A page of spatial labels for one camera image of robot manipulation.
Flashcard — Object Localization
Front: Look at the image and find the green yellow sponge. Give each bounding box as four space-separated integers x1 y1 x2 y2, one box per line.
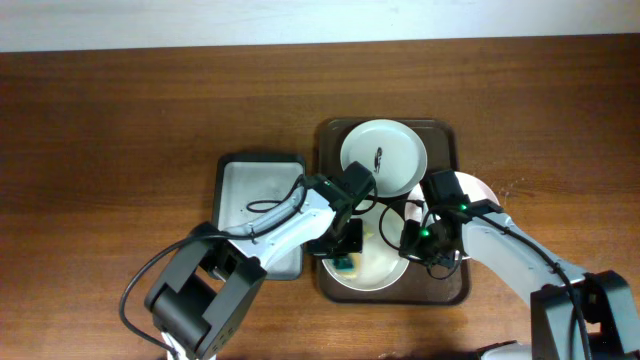
331 254 359 278

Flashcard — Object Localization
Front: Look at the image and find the cream white plate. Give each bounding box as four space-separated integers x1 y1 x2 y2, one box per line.
322 203 409 292

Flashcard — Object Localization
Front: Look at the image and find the pink white plate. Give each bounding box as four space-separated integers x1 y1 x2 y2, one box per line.
404 171 498 251

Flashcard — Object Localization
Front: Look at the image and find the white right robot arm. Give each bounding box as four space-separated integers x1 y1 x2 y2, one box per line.
399 200 639 359

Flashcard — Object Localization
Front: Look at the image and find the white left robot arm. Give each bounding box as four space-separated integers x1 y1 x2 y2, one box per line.
144 173 376 359

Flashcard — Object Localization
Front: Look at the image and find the grey soapy tray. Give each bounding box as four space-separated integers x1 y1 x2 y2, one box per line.
211 152 307 281

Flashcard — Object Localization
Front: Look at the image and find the pale green stained plate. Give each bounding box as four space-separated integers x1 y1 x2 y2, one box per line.
340 119 428 198

